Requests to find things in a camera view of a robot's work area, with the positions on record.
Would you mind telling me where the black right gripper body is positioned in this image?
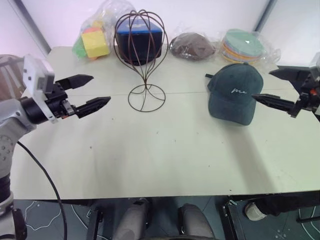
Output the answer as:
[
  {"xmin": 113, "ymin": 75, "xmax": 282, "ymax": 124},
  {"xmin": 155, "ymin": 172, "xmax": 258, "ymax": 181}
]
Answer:
[{"xmin": 296, "ymin": 70, "xmax": 320, "ymax": 113}]

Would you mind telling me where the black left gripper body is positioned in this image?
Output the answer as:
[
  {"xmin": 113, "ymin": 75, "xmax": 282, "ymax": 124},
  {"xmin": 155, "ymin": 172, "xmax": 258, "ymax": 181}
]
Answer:
[{"xmin": 44, "ymin": 79, "xmax": 78, "ymax": 120}]

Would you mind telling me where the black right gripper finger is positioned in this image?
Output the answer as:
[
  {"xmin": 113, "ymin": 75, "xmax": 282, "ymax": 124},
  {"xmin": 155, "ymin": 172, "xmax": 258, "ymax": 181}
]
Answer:
[
  {"xmin": 269, "ymin": 65, "xmax": 311, "ymax": 83},
  {"xmin": 252, "ymin": 93, "xmax": 305, "ymax": 118}
]

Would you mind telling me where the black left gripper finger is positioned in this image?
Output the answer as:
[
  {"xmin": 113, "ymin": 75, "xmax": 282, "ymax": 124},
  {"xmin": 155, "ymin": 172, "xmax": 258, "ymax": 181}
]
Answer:
[
  {"xmin": 74, "ymin": 96, "xmax": 112, "ymax": 119},
  {"xmin": 55, "ymin": 73, "xmax": 95, "ymax": 90}
]

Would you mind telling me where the brown hat in plastic bag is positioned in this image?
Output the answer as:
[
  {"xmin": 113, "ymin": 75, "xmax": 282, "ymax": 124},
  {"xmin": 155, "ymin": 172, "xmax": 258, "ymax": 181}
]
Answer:
[{"xmin": 168, "ymin": 31, "xmax": 217, "ymax": 63}]

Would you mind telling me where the green foam block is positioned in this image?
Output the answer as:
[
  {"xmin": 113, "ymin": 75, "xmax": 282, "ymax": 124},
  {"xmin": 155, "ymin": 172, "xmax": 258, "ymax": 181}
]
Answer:
[{"xmin": 72, "ymin": 36, "xmax": 89, "ymax": 58}]

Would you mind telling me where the yellow foam block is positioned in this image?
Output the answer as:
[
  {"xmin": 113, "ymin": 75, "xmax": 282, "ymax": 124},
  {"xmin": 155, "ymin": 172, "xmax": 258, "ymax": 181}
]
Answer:
[{"xmin": 81, "ymin": 30, "xmax": 111, "ymax": 59}]

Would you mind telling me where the dark green baseball cap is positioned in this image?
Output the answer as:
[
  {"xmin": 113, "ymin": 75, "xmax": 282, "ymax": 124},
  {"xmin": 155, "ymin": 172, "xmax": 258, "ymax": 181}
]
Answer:
[{"xmin": 204, "ymin": 62, "xmax": 265, "ymax": 127}]

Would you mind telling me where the orange foam block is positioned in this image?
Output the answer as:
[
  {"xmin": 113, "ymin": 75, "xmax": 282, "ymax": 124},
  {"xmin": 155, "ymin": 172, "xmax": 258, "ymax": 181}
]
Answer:
[{"xmin": 82, "ymin": 25, "xmax": 104, "ymax": 35}]

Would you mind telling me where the bagged stack of coloured discs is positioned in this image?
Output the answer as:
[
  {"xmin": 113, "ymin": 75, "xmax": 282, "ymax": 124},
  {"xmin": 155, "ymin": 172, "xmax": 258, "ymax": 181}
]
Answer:
[{"xmin": 219, "ymin": 28, "xmax": 281, "ymax": 66}]

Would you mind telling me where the brown chair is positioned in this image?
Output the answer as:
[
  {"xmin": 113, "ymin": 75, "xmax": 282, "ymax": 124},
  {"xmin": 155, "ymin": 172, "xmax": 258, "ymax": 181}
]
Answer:
[{"xmin": 0, "ymin": 54, "xmax": 26, "ymax": 101}]

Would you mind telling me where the blue and black box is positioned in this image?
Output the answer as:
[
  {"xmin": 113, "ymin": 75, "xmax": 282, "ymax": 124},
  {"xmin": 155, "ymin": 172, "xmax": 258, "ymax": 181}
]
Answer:
[{"xmin": 115, "ymin": 18, "xmax": 164, "ymax": 67}]

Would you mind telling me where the clear bag of foam blocks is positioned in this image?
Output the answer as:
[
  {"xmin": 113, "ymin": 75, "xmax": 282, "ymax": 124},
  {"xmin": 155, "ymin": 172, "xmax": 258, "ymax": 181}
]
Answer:
[{"xmin": 72, "ymin": 0, "xmax": 138, "ymax": 61}]

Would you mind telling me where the black trouser leg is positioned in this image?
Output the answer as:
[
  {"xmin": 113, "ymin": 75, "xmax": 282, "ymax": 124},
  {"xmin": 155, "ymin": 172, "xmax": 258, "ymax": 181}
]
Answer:
[{"xmin": 254, "ymin": 190, "xmax": 320, "ymax": 217}]

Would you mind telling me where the white shoe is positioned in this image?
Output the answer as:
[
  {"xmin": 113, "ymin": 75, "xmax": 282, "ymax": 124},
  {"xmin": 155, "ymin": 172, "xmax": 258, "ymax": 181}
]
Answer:
[{"xmin": 243, "ymin": 201, "xmax": 266, "ymax": 221}]

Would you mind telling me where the grey rounded knee shape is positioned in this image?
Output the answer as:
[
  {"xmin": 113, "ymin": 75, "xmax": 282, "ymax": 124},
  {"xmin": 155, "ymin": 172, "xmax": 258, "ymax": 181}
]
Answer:
[
  {"xmin": 112, "ymin": 198, "xmax": 151, "ymax": 240},
  {"xmin": 177, "ymin": 202, "xmax": 216, "ymax": 240}
]

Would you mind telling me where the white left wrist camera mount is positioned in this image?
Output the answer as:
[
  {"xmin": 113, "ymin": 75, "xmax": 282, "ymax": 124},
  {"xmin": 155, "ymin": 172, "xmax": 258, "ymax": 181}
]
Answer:
[{"xmin": 22, "ymin": 54, "xmax": 59, "ymax": 125}]

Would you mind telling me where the brown wire hat stand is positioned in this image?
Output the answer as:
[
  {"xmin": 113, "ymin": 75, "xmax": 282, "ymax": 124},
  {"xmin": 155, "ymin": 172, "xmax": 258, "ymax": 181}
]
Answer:
[{"xmin": 113, "ymin": 9, "xmax": 169, "ymax": 113}]

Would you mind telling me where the dark window frame post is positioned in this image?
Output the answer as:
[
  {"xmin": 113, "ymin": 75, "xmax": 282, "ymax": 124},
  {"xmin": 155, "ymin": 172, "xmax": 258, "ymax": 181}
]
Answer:
[
  {"xmin": 16, "ymin": 0, "xmax": 53, "ymax": 59},
  {"xmin": 254, "ymin": 0, "xmax": 276, "ymax": 33}
]

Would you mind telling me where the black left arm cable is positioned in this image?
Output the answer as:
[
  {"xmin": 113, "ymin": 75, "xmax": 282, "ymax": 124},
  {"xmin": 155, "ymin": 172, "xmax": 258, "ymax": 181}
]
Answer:
[{"xmin": 16, "ymin": 140, "xmax": 68, "ymax": 240}]

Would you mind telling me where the black table frame leg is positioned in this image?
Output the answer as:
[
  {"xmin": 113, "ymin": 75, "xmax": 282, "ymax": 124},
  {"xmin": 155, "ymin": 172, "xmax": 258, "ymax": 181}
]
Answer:
[
  {"xmin": 219, "ymin": 199, "xmax": 241, "ymax": 240},
  {"xmin": 85, "ymin": 208, "xmax": 104, "ymax": 240}
]

